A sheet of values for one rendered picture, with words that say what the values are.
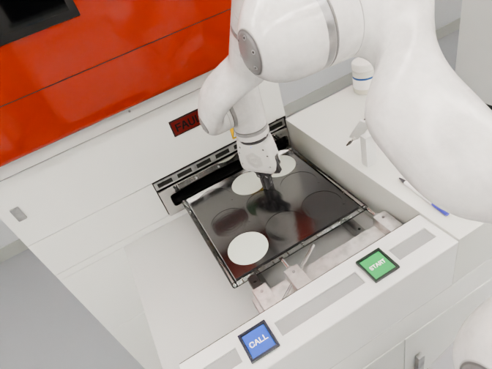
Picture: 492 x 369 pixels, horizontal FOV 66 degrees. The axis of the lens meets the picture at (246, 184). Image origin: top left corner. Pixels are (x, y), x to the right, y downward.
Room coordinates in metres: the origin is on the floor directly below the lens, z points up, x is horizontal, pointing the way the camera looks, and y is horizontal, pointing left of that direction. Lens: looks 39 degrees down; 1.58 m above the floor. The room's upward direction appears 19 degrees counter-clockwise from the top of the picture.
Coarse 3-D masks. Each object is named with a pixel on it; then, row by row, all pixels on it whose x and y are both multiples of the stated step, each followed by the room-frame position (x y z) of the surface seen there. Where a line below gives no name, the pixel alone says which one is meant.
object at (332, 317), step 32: (416, 224) 0.48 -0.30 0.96; (352, 256) 0.45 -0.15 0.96; (416, 256) 0.41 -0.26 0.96; (448, 256) 0.40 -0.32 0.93; (320, 288) 0.41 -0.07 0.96; (352, 288) 0.39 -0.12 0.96; (384, 288) 0.37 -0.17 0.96; (416, 288) 0.38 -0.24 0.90; (256, 320) 0.39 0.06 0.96; (288, 320) 0.37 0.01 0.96; (320, 320) 0.35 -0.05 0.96; (352, 320) 0.34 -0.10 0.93; (384, 320) 0.36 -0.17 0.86; (224, 352) 0.35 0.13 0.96; (288, 352) 0.31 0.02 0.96; (320, 352) 0.32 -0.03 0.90; (352, 352) 0.34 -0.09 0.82
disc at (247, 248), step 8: (248, 232) 0.66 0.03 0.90; (256, 232) 0.66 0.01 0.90; (240, 240) 0.65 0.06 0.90; (248, 240) 0.64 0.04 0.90; (256, 240) 0.63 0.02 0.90; (264, 240) 0.62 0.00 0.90; (232, 248) 0.63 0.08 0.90; (240, 248) 0.62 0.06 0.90; (248, 248) 0.61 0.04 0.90; (256, 248) 0.61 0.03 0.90; (264, 248) 0.60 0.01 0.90; (232, 256) 0.61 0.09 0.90; (240, 256) 0.60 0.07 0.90; (248, 256) 0.59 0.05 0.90; (256, 256) 0.58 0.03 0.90; (240, 264) 0.57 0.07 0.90
